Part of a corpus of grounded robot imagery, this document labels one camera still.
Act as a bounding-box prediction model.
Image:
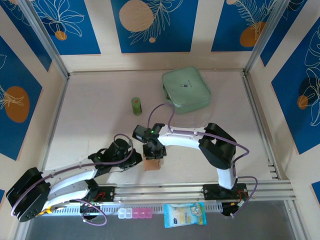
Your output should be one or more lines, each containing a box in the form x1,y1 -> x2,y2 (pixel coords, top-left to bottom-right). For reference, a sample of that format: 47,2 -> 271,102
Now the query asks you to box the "pale green zipper pouch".
161,66 -> 213,115

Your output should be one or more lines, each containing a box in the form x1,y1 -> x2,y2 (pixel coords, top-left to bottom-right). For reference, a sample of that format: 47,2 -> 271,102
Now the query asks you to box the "pink pill organizer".
132,208 -> 153,220

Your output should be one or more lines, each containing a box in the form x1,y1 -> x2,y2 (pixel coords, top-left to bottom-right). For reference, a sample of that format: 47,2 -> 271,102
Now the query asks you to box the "clear pill organizer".
117,208 -> 133,220

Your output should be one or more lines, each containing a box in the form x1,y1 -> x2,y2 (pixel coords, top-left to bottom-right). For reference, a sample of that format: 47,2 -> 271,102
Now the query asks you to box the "aluminium frame post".
18,0 -> 71,80
244,0 -> 296,76

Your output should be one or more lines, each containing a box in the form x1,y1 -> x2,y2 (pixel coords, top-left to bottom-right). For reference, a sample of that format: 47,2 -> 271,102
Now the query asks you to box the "aluminium table side rail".
39,74 -> 71,173
241,71 -> 286,181

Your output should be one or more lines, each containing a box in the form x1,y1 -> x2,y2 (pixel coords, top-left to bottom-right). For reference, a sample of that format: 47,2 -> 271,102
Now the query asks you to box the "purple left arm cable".
9,133 -> 135,227

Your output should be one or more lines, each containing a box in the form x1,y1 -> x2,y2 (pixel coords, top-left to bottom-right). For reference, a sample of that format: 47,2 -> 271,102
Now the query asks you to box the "aluminium mounting rail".
21,180 -> 298,204

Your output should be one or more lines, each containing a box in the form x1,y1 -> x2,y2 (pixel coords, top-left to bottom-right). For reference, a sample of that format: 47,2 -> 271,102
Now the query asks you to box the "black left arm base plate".
82,186 -> 116,203

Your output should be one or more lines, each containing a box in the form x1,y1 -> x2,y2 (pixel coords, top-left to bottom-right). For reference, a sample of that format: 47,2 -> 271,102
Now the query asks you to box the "blue yellow plastic packet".
163,201 -> 208,229

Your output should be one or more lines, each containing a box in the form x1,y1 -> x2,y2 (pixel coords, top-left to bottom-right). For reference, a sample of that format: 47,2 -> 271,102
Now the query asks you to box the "green cylindrical can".
130,96 -> 144,117

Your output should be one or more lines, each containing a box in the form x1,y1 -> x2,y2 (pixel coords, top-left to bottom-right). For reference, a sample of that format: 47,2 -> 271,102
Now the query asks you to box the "perforated grey cable tray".
51,203 -> 223,216

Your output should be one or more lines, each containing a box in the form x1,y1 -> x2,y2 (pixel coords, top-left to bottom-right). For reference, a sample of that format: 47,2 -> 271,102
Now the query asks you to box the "brown leather card holder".
143,157 -> 163,172

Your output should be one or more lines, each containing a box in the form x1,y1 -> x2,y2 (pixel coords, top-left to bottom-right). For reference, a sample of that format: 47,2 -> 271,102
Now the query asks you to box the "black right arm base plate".
202,183 -> 248,201

